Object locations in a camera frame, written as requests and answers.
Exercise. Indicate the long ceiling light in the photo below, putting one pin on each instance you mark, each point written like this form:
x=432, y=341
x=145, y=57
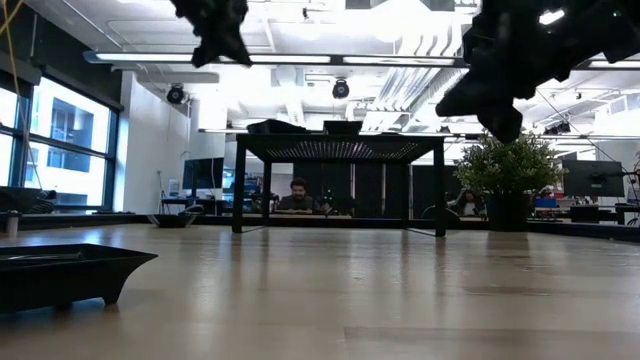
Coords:
x=300, y=58

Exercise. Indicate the right gripper black rod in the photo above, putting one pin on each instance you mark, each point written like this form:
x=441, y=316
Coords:
x=502, y=125

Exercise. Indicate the black perforated metal riser shelf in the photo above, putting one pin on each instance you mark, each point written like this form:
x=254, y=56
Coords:
x=340, y=142

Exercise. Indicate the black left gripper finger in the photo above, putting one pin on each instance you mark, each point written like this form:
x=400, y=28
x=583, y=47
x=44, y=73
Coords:
x=234, y=42
x=242, y=42

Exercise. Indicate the person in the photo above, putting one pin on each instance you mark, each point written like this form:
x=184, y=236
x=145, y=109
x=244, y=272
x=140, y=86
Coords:
x=298, y=197
x=467, y=202

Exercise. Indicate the black aluminium table frame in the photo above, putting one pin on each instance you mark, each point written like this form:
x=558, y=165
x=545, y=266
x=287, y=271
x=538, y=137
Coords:
x=375, y=223

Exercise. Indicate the black ceiling spotlight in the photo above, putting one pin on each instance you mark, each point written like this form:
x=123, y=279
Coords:
x=341, y=89
x=557, y=129
x=176, y=94

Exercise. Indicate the black leaf-shaped mini plate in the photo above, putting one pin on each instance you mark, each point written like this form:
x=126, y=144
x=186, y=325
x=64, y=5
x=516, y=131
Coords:
x=172, y=220

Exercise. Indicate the small white cylinder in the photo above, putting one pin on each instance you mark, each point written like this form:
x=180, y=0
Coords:
x=12, y=225

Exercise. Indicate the green potted plant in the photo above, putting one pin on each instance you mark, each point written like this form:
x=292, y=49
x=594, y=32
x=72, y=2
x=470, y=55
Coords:
x=507, y=165

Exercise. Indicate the gripper black rod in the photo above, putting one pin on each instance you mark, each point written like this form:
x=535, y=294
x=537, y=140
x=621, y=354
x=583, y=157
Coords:
x=206, y=52
x=502, y=125

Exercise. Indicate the left gripper black rod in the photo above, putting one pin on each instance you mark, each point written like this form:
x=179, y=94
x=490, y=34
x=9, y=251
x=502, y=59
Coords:
x=206, y=52

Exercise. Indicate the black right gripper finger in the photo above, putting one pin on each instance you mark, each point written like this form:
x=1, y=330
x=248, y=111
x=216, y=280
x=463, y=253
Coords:
x=475, y=92
x=475, y=110

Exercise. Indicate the large window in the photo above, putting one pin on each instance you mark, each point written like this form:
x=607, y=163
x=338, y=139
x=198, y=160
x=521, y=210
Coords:
x=70, y=125

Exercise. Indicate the black computer monitor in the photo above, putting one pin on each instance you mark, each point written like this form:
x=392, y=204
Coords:
x=592, y=177
x=202, y=172

